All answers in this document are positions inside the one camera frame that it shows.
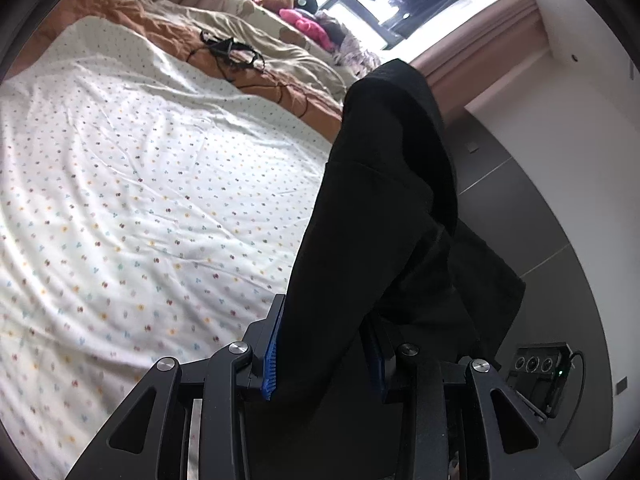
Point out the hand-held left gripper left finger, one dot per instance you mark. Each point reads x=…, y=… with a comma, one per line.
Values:
x=272, y=360

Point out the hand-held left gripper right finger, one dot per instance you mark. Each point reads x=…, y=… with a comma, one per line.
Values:
x=375, y=360

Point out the black garment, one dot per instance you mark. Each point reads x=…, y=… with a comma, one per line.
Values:
x=380, y=185

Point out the black electronic box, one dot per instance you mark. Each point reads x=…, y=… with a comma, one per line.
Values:
x=537, y=365

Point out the white dotted bed sheet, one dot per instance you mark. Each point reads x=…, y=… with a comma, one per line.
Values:
x=150, y=185

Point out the floral patterned cloth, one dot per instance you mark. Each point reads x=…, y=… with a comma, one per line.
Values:
x=350, y=50

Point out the beige quilt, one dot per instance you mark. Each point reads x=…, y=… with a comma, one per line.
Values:
x=260, y=35

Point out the pink plush toy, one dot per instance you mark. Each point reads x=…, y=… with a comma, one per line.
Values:
x=305, y=22

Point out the window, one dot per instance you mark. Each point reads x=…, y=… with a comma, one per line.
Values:
x=365, y=10

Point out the orange blanket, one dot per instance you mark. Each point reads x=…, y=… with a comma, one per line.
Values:
x=125, y=15

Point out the wall outlet plate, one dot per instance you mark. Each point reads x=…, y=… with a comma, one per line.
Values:
x=471, y=147
x=621, y=385

